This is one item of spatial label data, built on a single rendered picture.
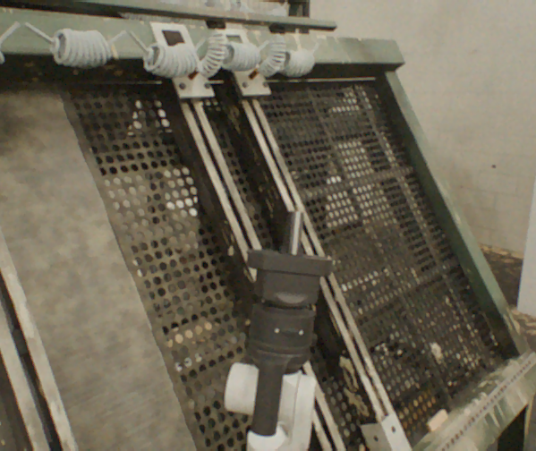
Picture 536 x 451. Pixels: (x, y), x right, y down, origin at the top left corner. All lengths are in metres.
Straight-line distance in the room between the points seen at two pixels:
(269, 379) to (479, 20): 5.66
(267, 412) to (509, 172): 5.45
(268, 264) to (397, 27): 6.03
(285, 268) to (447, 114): 5.62
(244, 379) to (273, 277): 0.15
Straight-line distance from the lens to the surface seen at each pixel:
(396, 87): 2.10
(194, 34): 1.42
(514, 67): 5.99
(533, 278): 4.61
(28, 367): 1.00
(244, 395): 0.77
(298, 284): 0.73
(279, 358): 0.73
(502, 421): 1.86
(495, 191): 6.12
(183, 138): 1.31
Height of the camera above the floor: 1.84
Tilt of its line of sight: 16 degrees down
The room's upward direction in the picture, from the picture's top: straight up
